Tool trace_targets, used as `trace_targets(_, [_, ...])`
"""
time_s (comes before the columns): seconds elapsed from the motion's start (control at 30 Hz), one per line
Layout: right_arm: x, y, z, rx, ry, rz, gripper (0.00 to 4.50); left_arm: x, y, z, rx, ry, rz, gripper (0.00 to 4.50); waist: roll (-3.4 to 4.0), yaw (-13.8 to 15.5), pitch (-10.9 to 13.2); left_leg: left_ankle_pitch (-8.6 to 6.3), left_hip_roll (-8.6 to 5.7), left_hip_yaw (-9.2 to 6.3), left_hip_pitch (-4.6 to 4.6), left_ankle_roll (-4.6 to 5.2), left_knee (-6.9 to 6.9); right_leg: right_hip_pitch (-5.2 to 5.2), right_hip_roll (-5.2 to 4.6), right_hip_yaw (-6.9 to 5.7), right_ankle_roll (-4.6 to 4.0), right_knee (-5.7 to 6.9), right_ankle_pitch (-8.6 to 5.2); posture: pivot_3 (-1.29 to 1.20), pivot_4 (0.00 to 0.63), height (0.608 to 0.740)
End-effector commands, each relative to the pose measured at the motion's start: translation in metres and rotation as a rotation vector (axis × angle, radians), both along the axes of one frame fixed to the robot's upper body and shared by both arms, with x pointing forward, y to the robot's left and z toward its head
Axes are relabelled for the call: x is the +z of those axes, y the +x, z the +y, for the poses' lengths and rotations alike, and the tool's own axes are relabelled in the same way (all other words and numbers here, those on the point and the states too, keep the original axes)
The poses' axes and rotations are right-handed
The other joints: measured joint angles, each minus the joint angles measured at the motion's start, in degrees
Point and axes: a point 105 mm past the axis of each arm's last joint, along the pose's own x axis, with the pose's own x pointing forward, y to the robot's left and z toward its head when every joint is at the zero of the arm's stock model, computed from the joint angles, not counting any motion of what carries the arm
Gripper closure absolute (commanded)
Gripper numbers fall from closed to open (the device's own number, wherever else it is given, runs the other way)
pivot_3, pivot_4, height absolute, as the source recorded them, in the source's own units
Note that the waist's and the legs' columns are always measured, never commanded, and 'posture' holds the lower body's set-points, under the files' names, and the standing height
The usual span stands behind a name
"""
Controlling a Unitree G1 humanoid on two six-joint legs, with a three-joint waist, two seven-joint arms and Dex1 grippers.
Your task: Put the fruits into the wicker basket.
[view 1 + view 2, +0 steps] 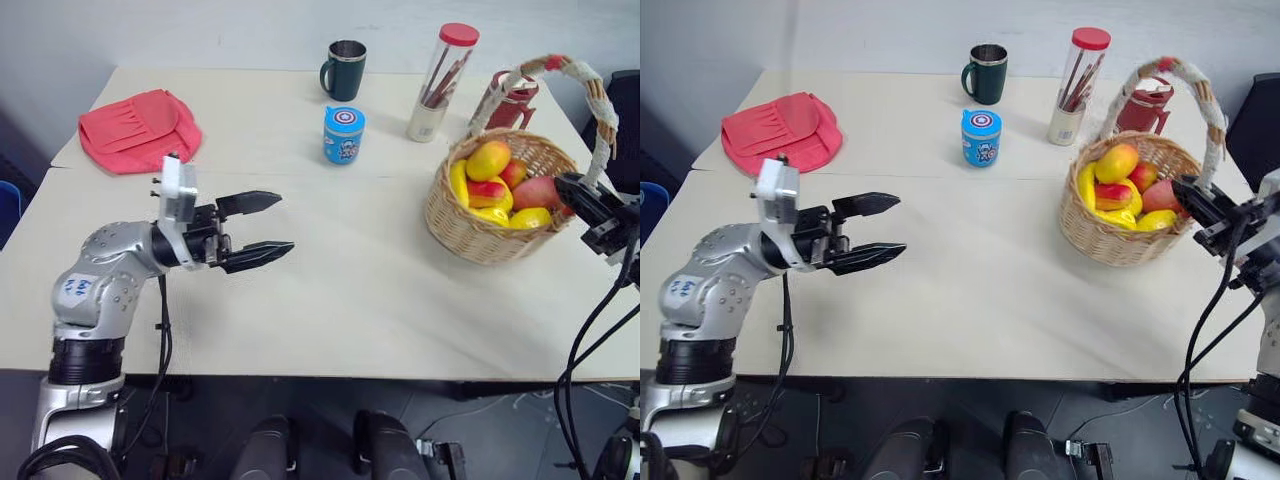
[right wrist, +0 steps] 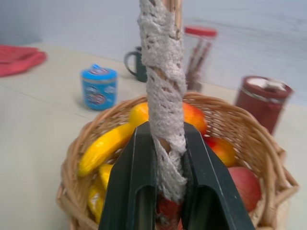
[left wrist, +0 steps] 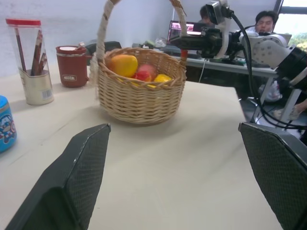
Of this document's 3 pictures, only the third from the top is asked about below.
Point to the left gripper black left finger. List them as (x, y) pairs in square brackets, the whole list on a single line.
[(72, 182)]

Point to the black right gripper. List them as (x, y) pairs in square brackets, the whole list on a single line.
[(212, 39)]

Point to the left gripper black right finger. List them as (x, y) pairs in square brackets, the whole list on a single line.
[(280, 177)]

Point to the laptop with lit screen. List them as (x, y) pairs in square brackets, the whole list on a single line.
[(178, 28)]

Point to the person with dark hair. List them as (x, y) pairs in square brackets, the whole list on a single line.
[(204, 15)]

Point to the yellow lemon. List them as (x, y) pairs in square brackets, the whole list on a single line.
[(162, 78)]

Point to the red apple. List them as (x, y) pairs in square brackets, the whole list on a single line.
[(146, 73)]

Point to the orange yellow mango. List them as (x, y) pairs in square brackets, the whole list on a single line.
[(124, 65)]

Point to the white office desk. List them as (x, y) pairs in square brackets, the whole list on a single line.
[(259, 69)]

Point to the person in white shirt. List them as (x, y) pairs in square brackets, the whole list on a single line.
[(265, 21)]

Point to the white plastic bag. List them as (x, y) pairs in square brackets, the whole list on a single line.
[(273, 92)]

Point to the blue cartoon print container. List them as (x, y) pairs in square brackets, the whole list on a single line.
[(6, 124)]

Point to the clear pencil jar red lid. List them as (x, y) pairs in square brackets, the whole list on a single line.
[(38, 86)]

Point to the red mug with lid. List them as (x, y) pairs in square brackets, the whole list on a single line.
[(72, 69)]

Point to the red wooden pencil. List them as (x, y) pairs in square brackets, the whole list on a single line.
[(36, 54), (42, 62), (20, 50)]

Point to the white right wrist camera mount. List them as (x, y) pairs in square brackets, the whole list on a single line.
[(217, 12)]

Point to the right robot arm with camera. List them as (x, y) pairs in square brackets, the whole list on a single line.
[(249, 72)]

